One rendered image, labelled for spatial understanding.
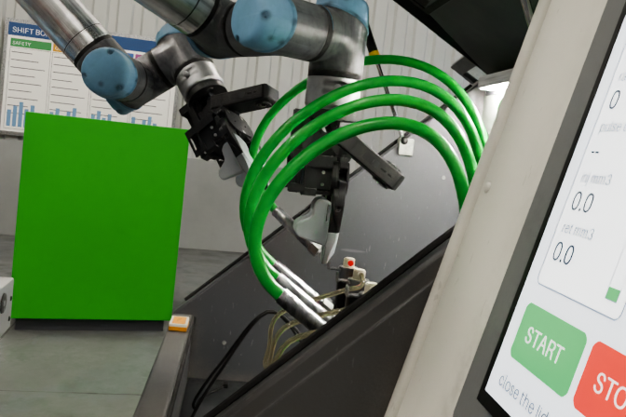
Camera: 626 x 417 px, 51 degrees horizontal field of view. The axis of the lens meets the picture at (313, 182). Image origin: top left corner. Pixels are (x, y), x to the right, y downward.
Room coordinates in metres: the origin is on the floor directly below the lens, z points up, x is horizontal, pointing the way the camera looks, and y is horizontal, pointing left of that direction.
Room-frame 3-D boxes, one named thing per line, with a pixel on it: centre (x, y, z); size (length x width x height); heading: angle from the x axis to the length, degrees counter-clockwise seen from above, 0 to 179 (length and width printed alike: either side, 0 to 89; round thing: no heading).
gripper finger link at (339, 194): (0.89, -0.03, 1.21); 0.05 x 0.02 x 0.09; 7
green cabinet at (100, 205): (4.36, 1.39, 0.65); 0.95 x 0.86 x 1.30; 109
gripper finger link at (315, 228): (0.89, -0.01, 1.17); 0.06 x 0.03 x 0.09; 97
